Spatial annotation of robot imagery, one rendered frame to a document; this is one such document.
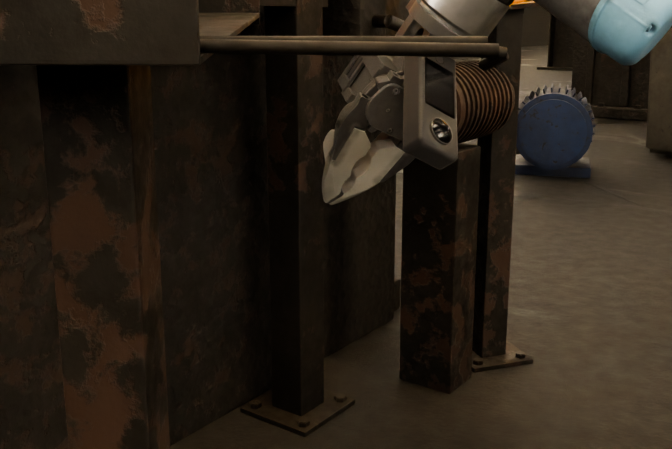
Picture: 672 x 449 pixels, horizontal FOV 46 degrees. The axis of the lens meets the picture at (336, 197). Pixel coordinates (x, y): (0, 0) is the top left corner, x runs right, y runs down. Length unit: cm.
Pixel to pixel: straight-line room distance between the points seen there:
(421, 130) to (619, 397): 83
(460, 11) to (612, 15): 13
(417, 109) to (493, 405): 74
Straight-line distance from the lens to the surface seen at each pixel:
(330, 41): 39
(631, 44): 68
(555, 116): 301
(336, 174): 76
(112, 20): 40
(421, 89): 69
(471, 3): 71
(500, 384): 139
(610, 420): 133
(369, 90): 74
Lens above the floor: 61
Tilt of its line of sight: 13 degrees down
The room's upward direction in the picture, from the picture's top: straight up
